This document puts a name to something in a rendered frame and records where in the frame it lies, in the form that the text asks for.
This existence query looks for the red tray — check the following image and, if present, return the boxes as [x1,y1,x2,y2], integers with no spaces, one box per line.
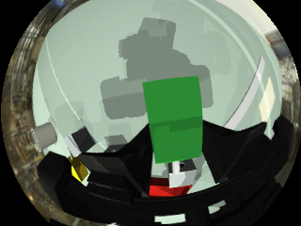
[150,177,192,197]

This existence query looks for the grey tapered cup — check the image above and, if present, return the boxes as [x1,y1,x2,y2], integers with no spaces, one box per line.
[31,123,57,151]

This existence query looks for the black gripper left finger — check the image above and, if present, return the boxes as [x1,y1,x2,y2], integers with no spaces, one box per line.
[78,124,153,197]

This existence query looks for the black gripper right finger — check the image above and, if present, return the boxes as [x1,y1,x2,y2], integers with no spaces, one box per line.
[202,121,267,185]

